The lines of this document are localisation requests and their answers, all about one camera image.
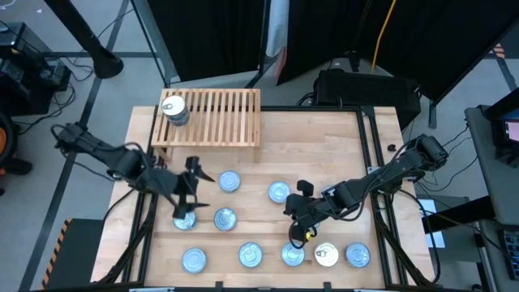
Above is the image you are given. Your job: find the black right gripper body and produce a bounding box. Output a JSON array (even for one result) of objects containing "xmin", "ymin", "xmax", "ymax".
[{"xmin": 283, "ymin": 192, "xmax": 329, "ymax": 244}]

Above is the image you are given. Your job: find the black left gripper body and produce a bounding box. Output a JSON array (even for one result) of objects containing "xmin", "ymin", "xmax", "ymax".
[{"xmin": 152, "ymin": 168, "xmax": 199, "ymax": 208}]

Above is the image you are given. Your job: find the green label tuna can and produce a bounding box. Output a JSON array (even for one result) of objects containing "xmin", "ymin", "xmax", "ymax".
[
  {"xmin": 212, "ymin": 207, "xmax": 238, "ymax": 232},
  {"xmin": 267, "ymin": 180, "xmax": 292, "ymax": 204},
  {"xmin": 218, "ymin": 170, "xmax": 242, "ymax": 193},
  {"xmin": 173, "ymin": 209, "xmax": 199, "ymax": 232}
]

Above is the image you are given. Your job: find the red label fish can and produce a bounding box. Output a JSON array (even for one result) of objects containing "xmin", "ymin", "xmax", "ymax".
[
  {"xmin": 345, "ymin": 242, "xmax": 371, "ymax": 269},
  {"xmin": 281, "ymin": 242, "xmax": 306, "ymax": 268}
]

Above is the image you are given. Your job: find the blue label gold-rim can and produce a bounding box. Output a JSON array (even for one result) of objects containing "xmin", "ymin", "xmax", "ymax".
[
  {"xmin": 314, "ymin": 242, "xmax": 340, "ymax": 268},
  {"xmin": 161, "ymin": 94, "xmax": 191, "ymax": 127}
]

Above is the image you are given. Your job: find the wooden slatted shelf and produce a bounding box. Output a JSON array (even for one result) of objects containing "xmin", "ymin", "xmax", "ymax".
[{"xmin": 150, "ymin": 88, "xmax": 262, "ymax": 164}]

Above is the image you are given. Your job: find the hazard striped black platform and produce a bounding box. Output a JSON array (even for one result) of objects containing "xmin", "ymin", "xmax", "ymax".
[{"xmin": 40, "ymin": 217, "xmax": 105, "ymax": 291}]

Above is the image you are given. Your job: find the black equipment case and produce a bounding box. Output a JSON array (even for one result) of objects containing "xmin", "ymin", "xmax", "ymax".
[{"xmin": 314, "ymin": 67, "xmax": 422, "ymax": 119}]

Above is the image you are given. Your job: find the black backdrop curtain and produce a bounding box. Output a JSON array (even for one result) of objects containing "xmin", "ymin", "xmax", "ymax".
[
  {"xmin": 356, "ymin": 0, "xmax": 519, "ymax": 105},
  {"xmin": 146, "ymin": 0, "xmax": 272, "ymax": 82},
  {"xmin": 277, "ymin": 0, "xmax": 384, "ymax": 87}
]

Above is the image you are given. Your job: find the black pole with round base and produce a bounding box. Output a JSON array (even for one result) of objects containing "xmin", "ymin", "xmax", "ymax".
[{"xmin": 43, "ymin": 0, "xmax": 125, "ymax": 80}]

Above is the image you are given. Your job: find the black desk support beam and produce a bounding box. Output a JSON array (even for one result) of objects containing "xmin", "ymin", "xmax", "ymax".
[{"xmin": 421, "ymin": 195, "xmax": 496, "ymax": 235}]

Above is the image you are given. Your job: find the black power supply box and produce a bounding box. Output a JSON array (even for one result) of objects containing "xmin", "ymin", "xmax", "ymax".
[{"xmin": 38, "ymin": 58, "xmax": 73, "ymax": 93}]

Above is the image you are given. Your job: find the white curtain strip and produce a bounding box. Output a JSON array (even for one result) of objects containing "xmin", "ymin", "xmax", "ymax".
[{"xmin": 265, "ymin": 0, "xmax": 290, "ymax": 58}]

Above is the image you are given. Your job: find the orange and black machine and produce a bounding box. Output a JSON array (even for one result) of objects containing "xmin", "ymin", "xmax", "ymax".
[{"xmin": 0, "ymin": 111, "xmax": 33, "ymax": 176}]

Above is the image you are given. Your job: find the grey desk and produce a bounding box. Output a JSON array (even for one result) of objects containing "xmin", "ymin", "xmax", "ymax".
[{"xmin": 464, "ymin": 104, "xmax": 519, "ymax": 228}]

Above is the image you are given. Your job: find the black electronics rack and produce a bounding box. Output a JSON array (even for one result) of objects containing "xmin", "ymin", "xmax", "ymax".
[{"xmin": 0, "ymin": 22, "xmax": 56, "ymax": 117}]

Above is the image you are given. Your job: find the black keyboard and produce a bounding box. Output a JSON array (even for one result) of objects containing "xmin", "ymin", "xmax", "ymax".
[{"xmin": 497, "ymin": 228, "xmax": 519, "ymax": 281}]

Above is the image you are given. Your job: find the black monitor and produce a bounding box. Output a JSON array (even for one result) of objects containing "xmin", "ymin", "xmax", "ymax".
[{"xmin": 484, "ymin": 87, "xmax": 519, "ymax": 168}]

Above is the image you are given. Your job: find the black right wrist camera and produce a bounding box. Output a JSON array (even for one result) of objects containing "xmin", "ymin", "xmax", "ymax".
[{"xmin": 297, "ymin": 179, "xmax": 315, "ymax": 200}]

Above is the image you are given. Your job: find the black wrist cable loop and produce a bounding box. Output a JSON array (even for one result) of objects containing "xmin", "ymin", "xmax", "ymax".
[{"xmin": 288, "ymin": 225, "xmax": 311, "ymax": 250}]

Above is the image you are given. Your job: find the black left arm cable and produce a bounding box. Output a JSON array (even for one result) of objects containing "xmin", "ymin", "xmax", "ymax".
[{"xmin": 101, "ymin": 187, "xmax": 137, "ymax": 223}]

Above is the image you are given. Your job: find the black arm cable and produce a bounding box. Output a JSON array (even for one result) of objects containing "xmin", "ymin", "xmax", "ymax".
[
  {"xmin": 101, "ymin": 187, "xmax": 137, "ymax": 223},
  {"xmin": 397, "ymin": 188, "xmax": 443, "ymax": 286}
]

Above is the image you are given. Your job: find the black table frame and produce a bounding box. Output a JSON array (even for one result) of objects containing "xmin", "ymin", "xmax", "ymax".
[{"xmin": 91, "ymin": 104, "xmax": 439, "ymax": 292}]

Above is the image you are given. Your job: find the grey backdrop frame beam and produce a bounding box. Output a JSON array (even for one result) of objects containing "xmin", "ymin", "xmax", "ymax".
[{"xmin": 130, "ymin": 0, "xmax": 182, "ymax": 88}]

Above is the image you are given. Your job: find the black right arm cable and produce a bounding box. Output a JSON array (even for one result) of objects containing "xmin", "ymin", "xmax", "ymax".
[{"xmin": 397, "ymin": 188, "xmax": 443, "ymax": 286}]

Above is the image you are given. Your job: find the yellow cable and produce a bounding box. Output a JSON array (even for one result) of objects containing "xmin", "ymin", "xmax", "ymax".
[{"xmin": 371, "ymin": 0, "xmax": 397, "ymax": 74}]

